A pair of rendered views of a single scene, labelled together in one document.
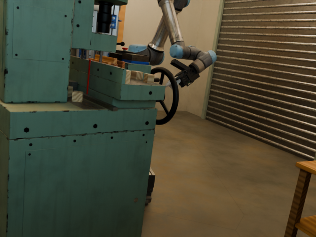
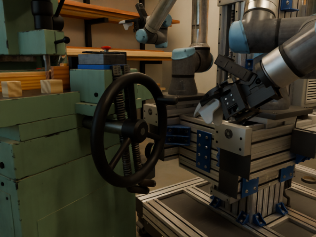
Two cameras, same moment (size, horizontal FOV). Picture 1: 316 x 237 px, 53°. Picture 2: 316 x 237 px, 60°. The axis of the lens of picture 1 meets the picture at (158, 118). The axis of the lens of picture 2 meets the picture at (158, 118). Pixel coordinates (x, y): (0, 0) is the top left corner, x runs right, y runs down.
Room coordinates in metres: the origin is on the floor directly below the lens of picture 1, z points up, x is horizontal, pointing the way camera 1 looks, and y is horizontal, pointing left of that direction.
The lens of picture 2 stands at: (1.45, -0.65, 0.98)
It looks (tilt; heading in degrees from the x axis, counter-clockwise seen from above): 12 degrees down; 74
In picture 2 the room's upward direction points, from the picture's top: straight up
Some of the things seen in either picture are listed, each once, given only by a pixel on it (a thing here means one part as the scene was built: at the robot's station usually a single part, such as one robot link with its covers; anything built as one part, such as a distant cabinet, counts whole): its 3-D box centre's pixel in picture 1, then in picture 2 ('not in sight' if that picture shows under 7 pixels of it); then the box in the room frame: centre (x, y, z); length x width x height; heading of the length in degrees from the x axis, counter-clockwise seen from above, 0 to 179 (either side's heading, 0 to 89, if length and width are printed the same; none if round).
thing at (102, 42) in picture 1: (97, 43); (42, 45); (1.35, 0.29, 1.03); 0.14 x 0.07 x 0.09; 130
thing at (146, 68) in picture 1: (130, 72); (104, 84); (1.52, 0.16, 0.91); 0.15 x 0.14 x 0.09; 40
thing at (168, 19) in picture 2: not in sight; (161, 20); (1.94, 0.96, 1.21); 0.11 x 0.08 x 0.09; 121
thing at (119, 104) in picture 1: (109, 93); (62, 114); (1.40, 0.23, 0.82); 0.40 x 0.21 x 0.04; 40
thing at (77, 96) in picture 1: (77, 96); not in sight; (1.23, 0.32, 0.82); 0.04 x 0.04 x 0.04; 9
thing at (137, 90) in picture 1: (114, 80); (85, 98); (1.47, 0.22, 0.87); 0.61 x 0.30 x 0.06; 40
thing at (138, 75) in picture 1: (137, 75); (51, 86); (1.38, 0.12, 0.92); 0.04 x 0.04 x 0.03; 44
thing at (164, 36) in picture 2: not in sight; (159, 38); (1.93, 0.95, 1.12); 0.11 x 0.08 x 0.11; 31
